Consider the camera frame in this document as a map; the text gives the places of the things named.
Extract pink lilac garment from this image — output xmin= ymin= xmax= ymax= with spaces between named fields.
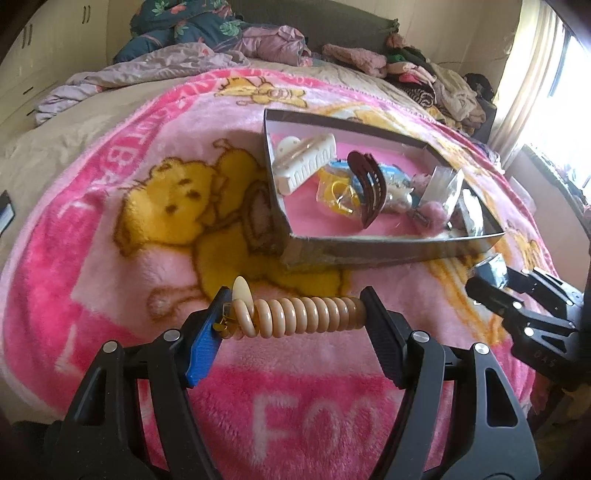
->
xmin=231 ymin=25 xmax=312 ymax=65

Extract lilac crumpled cloth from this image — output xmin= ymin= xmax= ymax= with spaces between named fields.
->
xmin=34 ymin=48 xmax=250 ymax=125

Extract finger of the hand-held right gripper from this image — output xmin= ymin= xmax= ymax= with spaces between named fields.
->
xmin=478 ymin=259 xmax=583 ymax=303
xmin=465 ymin=276 xmax=579 ymax=343

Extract cream hair clip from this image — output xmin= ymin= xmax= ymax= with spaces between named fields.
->
xmin=276 ymin=135 xmax=303 ymax=158

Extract silver box with pink inside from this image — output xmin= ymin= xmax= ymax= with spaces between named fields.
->
xmin=261 ymin=108 xmax=506 ymax=271

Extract window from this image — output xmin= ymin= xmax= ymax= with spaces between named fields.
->
xmin=522 ymin=28 xmax=591 ymax=195

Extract bagged yellow hair ties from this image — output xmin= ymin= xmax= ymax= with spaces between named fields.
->
xmin=316 ymin=168 xmax=365 ymax=217

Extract brown claw hair clip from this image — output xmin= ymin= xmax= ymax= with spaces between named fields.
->
xmin=346 ymin=150 xmax=386 ymax=229

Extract pink pompom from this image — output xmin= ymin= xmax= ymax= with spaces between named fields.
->
xmin=416 ymin=200 xmax=446 ymax=229

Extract pile of mixed clothes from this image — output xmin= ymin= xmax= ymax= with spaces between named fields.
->
xmin=385 ymin=32 xmax=497 ymax=139

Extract pink fuzzy garment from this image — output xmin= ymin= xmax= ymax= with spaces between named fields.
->
xmin=321 ymin=43 xmax=389 ymax=79

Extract cream wardrobe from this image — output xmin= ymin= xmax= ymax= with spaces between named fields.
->
xmin=0 ymin=0 xmax=134 ymax=153

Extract dark flat device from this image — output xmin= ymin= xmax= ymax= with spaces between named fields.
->
xmin=0 ymin=190 xmax=14 ymax=237

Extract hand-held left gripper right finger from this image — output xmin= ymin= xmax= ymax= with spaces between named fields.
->
xmin=360 ymin=285 xmax=543 ymax=480

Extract pale curtain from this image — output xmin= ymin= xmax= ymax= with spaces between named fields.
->
xmin=492 ymin=0 xmax=578 ymax=158

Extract white pearl hair ornament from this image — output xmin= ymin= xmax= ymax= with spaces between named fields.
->
xmin=385 ymin=182 xmax=416 ymax=213

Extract white comb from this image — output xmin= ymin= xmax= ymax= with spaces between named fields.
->
xmin=272 ymin=131 xmax=338 ymax=195

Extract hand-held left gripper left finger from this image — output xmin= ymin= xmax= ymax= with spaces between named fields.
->
xmin=44 ymin=286 xmax=232 ymax=480

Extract pink printed bear blanket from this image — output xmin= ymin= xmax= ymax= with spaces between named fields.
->
xmin=0 ymin=67 xmax=578 ymax=480

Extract dark floral quilt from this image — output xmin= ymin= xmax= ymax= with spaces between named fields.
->
xmin=113 ymin=0 xmax=250 ymax=63

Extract bagged white earring card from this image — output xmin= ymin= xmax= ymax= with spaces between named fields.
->
xmin=427 ymin=166 xmax=465 ymax=217

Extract beige spiral hair tie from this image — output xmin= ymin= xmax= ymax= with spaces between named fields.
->
xmin=212 ymin=274 xmax=365 ymax=342

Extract grey headboard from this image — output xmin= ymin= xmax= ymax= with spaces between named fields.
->
xmin=231 ymin=0 xmax=400 ymax=51

